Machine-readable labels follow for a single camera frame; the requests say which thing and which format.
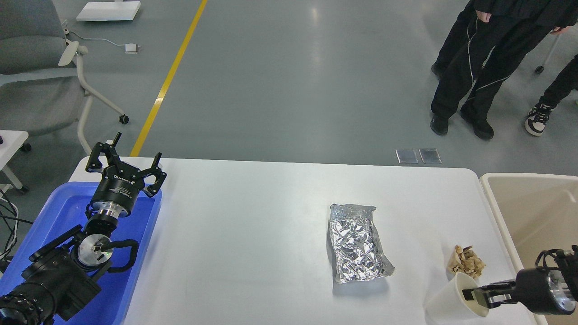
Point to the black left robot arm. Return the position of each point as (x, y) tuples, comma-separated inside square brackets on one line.
[(62, 278)]

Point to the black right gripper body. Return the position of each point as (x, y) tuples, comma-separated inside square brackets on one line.
[(548, 292)]

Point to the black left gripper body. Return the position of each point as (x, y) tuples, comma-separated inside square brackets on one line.
[(118, 189)]

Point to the left metal floor plate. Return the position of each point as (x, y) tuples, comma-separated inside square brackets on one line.
[(407, 156)]

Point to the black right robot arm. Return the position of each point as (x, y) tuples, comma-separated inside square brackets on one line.
[(556, 259)]

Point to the grey office chair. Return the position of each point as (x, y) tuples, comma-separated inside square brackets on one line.
[(43, 87)]

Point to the person in black clothes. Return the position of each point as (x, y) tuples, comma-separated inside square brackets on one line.
[(486, 44)]

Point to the metal floor plate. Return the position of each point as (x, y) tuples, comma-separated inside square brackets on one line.
[(430, 156), (407, 156)]

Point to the white side table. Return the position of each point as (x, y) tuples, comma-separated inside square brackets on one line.
[(12, 141)]

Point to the crumpled brown paper ball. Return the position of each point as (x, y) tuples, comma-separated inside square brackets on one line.
[(466, 261)]

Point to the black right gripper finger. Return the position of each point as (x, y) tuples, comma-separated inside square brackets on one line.
[(506, 284), (489, 297)]

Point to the right metal floor plate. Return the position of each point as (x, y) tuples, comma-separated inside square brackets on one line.
[(430, 156)]

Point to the white paper cup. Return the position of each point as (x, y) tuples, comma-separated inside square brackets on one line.
[(449, 307)]

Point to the white flat base plate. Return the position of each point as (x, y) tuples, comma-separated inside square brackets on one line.
[(109, 11)]

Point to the crumpled aluminium foil bag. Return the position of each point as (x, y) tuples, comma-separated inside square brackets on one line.
[(358, 252)]

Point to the person with black-white sneaker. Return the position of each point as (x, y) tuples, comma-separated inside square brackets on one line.
[(560, 88)]

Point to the white power adapter with cable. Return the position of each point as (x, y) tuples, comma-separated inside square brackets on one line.
[(129, 48)]

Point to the beige plastic bin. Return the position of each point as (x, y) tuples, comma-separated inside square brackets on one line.
[(534, 212)]

